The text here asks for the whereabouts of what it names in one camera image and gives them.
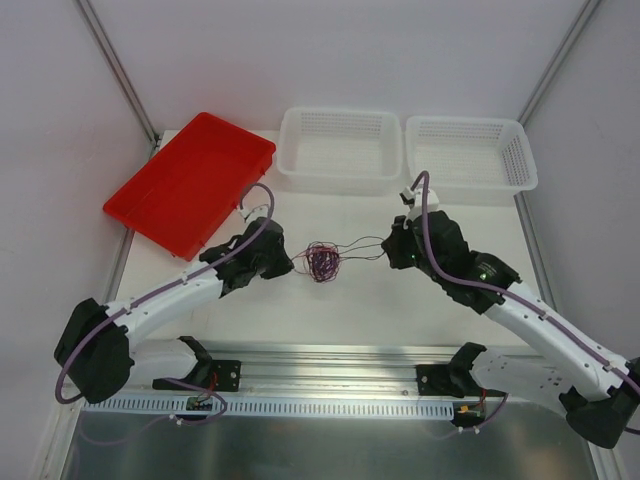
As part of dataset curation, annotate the pink purple wire bundle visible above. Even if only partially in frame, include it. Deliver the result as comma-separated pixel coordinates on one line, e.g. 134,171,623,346
292,235,396,285

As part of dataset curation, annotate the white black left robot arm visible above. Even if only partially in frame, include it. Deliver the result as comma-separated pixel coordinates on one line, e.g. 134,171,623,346
54,217,293,404

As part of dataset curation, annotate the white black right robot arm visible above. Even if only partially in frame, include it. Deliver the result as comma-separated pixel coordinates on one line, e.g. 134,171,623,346
382,211,639,449

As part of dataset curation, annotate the red plastic tray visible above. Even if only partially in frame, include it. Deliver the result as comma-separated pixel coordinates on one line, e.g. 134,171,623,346
103,112,276,261

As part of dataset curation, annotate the white basket right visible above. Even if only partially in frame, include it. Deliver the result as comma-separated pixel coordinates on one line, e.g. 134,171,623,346
405,116,538,206

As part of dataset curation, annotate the white basket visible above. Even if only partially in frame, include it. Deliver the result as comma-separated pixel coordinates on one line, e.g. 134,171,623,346
405,116,538,206
276,107,403,196

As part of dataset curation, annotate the white basket middle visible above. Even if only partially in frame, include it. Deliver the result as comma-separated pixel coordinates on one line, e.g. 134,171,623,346
276,107,403,196

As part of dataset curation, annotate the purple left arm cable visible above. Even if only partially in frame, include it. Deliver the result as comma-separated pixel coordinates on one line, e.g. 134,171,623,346
55,182,279,404

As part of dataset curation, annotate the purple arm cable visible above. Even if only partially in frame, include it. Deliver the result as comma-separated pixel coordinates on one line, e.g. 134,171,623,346
407,170,640,434
55,182,279,404

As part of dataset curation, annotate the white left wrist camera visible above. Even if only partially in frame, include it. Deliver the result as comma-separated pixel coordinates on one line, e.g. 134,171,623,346
237,204,270,224

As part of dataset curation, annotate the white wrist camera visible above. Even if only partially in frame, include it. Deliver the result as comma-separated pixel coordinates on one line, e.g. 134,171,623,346
237,204,270,224
400,186,439,215

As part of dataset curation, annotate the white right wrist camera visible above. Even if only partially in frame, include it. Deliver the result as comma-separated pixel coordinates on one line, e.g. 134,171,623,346
400,186,439,215

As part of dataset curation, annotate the aluminium rail base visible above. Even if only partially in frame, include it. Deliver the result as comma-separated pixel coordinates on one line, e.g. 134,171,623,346
124,340,551,401

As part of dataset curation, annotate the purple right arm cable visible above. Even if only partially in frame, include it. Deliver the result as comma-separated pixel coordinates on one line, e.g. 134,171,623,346
407,170,640,434

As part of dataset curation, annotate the white slotted cable duct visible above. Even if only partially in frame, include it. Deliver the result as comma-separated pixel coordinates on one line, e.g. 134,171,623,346
84,394,454,421

